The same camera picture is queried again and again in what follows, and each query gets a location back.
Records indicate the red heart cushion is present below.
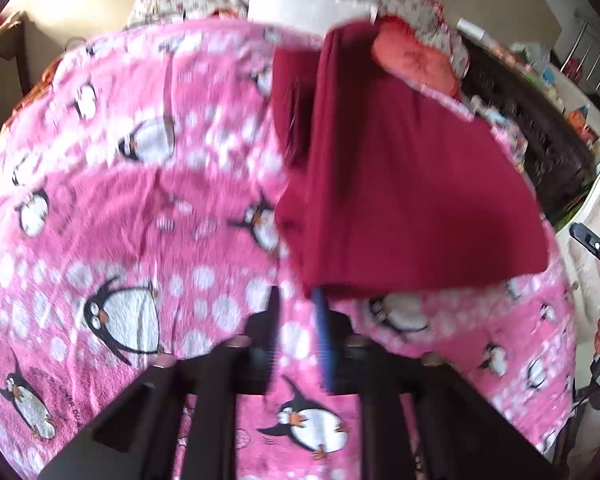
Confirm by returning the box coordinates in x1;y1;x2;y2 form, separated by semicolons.
372;15;460;98

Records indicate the grey and red sleeve forearm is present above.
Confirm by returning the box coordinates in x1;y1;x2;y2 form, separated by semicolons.
568;388;600;479

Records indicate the white small pillow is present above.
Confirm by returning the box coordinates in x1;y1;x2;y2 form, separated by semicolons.
247;0;378;37

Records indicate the dark carved wooden headboard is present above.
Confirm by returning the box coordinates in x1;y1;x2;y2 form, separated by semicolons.
462;36;595;229

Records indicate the dark red fleece garment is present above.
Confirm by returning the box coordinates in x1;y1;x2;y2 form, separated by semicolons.
271;22;548;299

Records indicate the dark wooden side table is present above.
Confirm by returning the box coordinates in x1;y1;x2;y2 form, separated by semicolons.
0;11;32;128

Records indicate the white ornate floral chair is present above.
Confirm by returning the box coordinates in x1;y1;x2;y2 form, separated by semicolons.
556;173;600;356

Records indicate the pink penguin blanket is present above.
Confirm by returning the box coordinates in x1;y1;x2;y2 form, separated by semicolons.
0;18;574;479

